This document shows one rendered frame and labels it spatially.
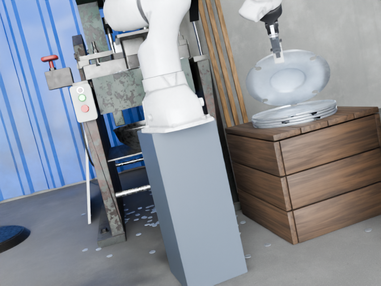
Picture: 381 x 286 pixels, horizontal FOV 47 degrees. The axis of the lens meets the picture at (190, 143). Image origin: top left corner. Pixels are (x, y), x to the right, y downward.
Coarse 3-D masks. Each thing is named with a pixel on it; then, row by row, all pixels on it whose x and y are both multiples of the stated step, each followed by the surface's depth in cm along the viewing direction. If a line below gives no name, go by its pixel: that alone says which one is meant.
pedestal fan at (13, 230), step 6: (0, 228) 220; (6, 228) 217; (12, 228) 214; (18, 228) 212; (24, 228) 212; (0, 234) 208; (6, 234) 205; (12, 234) 203; (18, 234) 203; (24, 234) 205; (0, 240) 198; (6, 240) 196; (12, 240) 198; (18, 240) 199; (0, 246) 193; (6, 246) 194; (12, 246) 195; (0, 252) 191
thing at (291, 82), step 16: (256, 64) 145; (272, 64) 145; (288, 64) 145; (304, 64) 145; (320, 64) 145; (256, 80) 151; (272, 80) 152; (288, 80) 152; (304, 80) 152; (320, 80) 152; (256, 96) 159; (272, 96) 159; (288, 96) 159; (304, 96) 159
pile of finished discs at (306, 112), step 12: (276, 108) 166; (288, 108) 155; (300, 108) 147; (312, 108) 145; (324, 108) 139; (336, 108) 148; (252, 120) 151; (264, 120) 144; (276, 120) 140; (288, 120) 143; (300, 120) 138; (312, 120) 138
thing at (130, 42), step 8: (128, 32) 164; (136, 32) 164; (144, 32) 165; (120, 40) 174; (128, 40) 176; (136, 40) 176; (144, 40) 177; (128, 48) 176; (136, 48) 177; (128, 56) 177; (136, 56) 177; (128, 64) 177; (136, 64) 178
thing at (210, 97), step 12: (192, 60) 175; (204, 60) 170; (192, 72) 184; (204, 72) 171; (204, 84) 171; (204, 96) 172; (216, 96) 172; (204, 108) 178; (216, 108) 173; (216, 120) 174; (228, 156) 176; (228, 168) 177; (228, 180) 177
